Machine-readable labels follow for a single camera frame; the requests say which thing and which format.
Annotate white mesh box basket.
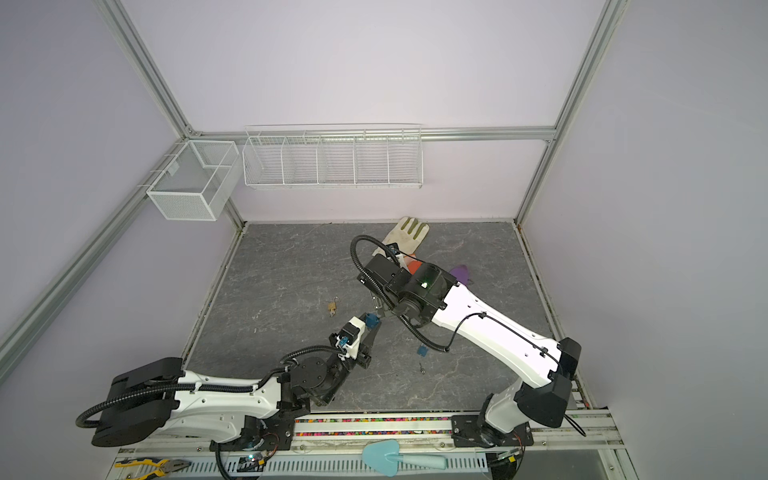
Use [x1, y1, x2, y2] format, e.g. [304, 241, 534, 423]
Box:
[147, 140, 242, 221]

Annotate colourful bead strip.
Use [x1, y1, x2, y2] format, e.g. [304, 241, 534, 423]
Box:
[294, 413, 451, 438]

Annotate white wire wall shelf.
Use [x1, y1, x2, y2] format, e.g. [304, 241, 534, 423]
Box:
[242, 123, 424, 189]

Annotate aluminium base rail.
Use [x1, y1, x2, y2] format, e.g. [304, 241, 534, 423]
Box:
[109, 410, 637, 479]

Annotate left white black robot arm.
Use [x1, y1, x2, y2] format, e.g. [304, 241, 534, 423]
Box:
[75, 313, 381, 450]

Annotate yellow handled pliers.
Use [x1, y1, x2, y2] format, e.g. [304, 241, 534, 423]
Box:
[113, 457, 191, 480]

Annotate brass padlock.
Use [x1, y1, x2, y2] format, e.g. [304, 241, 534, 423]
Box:
[327, 298, 338, 317]

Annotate cream work glove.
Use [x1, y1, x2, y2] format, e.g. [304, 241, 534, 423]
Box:
[382, 216, 430, 255]

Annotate purple pink toy trowel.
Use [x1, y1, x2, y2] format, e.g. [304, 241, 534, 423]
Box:
[449, 264, 472, 286]

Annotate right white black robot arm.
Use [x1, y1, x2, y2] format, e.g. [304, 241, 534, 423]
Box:
[349, 235, 585, 448]

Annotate white slotted cable duct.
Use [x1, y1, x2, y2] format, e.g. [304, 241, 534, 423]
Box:
[225, 453, 490, 478]

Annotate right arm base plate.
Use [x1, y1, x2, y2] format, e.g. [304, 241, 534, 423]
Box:
[450, 414, 534, 449]

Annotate teal toy trowel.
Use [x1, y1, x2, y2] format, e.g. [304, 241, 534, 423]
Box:
[362, 439, 448, 477]

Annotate red rubber glove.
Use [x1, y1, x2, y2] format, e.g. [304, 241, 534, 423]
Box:
[403, 257, 422, 274]

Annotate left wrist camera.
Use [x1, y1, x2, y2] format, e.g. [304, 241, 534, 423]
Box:
[335, 317, 367, 360]

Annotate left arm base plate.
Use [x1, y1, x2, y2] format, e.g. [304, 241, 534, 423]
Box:
[209, 416, 295, 452]

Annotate large blue padlock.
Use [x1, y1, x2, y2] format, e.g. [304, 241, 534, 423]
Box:
[364, 313, 380, 330]

